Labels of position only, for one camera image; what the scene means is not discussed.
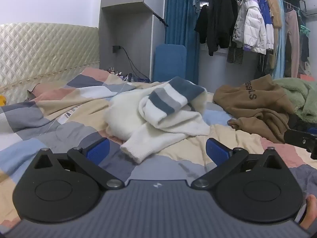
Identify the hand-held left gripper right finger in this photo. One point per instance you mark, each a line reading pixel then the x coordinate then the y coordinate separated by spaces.
pixel 218 151

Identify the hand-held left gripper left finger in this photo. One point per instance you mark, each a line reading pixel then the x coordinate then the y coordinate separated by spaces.
pixel 97 151

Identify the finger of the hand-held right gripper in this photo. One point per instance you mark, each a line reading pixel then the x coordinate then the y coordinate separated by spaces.
pixel 301 141

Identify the white blue striped sweater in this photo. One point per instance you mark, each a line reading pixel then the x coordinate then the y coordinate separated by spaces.
pixel 171 119

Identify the green clothes hanger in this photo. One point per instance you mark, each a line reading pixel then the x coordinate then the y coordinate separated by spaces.
pixel 304 28

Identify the person's left hand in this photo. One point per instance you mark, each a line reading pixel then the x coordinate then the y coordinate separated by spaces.
pixel 309 212

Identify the green fleece garment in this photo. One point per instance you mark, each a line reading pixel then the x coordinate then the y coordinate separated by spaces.
pixel 301 96

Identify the patchwork bed blanket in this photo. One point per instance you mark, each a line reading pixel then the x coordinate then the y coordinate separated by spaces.
pixel 62 119

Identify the brown hoodie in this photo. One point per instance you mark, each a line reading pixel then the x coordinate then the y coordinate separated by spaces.
pixel 257 104

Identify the light blue hanging garment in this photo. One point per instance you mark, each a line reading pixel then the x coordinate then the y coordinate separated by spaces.
pixel 279 49

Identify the striped hanging garment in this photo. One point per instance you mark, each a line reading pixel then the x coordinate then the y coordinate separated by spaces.
pixel 235 54

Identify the blue padded board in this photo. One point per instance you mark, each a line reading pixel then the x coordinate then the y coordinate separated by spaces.
pixel 171 62

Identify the beige pink hanging pants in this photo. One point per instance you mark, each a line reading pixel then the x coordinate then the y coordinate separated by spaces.
pixel 292 37

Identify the yellow object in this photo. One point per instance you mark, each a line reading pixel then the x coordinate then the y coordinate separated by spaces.
pixel 2 100

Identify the cream quilted headboard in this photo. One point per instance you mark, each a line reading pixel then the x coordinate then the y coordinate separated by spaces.
pixel 44 52

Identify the white puffer jacket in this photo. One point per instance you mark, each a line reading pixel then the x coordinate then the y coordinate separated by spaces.
pixel 252 29

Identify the black hanging jacket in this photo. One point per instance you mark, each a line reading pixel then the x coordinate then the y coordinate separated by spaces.
pixel 221 19
pixel 202 27

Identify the blue hanging shirt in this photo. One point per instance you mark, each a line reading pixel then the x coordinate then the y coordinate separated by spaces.
pixel 265 14

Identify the grey wardrobe cabinet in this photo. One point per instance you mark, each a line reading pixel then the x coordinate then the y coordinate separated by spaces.
pixel 133 24

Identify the tan hanging coat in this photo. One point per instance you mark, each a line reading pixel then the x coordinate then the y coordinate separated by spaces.
pixel 273 7

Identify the blue curtain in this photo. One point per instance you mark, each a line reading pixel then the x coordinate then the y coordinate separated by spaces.
pixel 179 14

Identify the black wall charger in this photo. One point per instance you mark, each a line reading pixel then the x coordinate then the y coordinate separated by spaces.
pixel 116 49

